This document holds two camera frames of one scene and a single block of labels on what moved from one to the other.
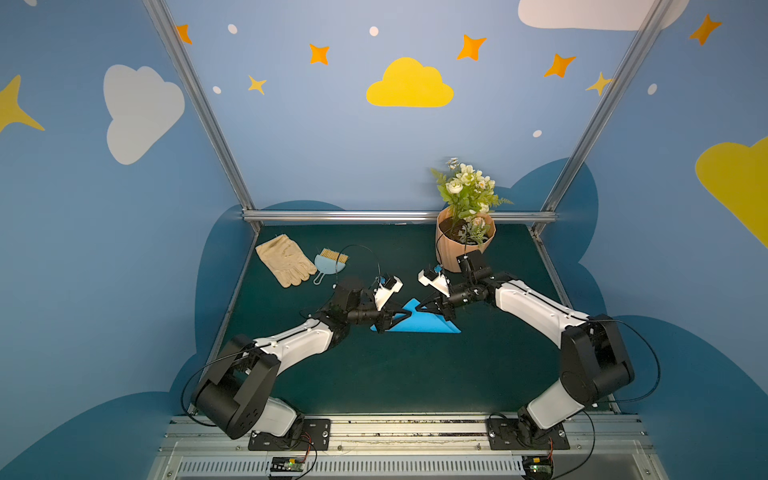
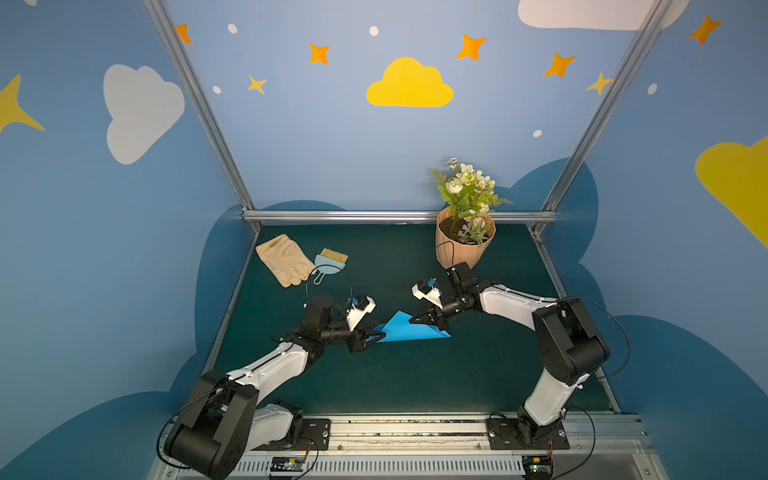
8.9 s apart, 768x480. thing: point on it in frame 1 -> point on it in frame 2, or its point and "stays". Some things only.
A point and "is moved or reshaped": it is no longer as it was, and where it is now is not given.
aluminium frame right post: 618,86 stays
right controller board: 538,467 stays
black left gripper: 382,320 -> 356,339
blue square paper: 422,321 is moved or reshaped
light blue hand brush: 329,262 stays
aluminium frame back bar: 387,215 stays
